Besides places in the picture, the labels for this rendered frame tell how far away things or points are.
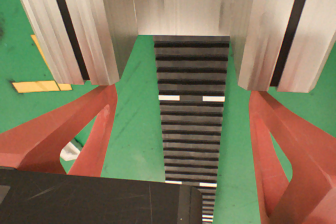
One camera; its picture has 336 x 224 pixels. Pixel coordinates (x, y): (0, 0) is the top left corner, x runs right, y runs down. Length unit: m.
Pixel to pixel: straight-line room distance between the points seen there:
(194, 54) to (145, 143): 0.12
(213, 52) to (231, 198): 0.23
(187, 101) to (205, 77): 0.03
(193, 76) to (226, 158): 0.12
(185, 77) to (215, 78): 0.02
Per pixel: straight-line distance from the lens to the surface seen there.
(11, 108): 0.29
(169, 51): 0.17
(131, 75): 0.21
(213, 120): 0.21
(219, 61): 0.18
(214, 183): 0.26
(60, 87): 0.24
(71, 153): 0.30
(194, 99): 0.19
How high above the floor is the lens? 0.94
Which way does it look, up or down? 47 degrees down
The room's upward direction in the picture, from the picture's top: 171 degrees counter-clockwise
